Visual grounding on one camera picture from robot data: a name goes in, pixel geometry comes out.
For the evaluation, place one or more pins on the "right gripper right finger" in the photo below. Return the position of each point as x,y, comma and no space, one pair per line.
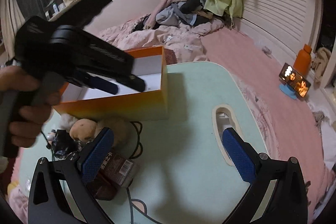
276,192

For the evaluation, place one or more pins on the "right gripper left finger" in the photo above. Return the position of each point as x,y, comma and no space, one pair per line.
47,201

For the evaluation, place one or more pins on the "brown card box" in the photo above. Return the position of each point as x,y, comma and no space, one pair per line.
116,172

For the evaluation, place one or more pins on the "brown round plush toy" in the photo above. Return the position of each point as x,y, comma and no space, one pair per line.
83,130

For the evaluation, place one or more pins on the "tan furry hair claw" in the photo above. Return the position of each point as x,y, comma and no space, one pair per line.
120,127

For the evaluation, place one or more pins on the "person left hand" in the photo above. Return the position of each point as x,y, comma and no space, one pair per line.
25,132

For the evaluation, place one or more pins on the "orange gradient storage box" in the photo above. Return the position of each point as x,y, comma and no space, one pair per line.
150,66

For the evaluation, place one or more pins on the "dark red cushion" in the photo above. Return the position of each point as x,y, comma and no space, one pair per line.
170,57

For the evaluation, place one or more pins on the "smartphone on blue stand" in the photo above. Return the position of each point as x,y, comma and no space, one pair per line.
293,84

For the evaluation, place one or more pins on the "pink floral blanket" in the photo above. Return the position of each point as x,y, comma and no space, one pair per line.
183,40

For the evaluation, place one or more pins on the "pile of clothes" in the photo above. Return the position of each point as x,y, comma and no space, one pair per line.
175,12

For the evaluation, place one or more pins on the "orange water bottle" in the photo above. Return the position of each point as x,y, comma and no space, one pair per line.
303,60

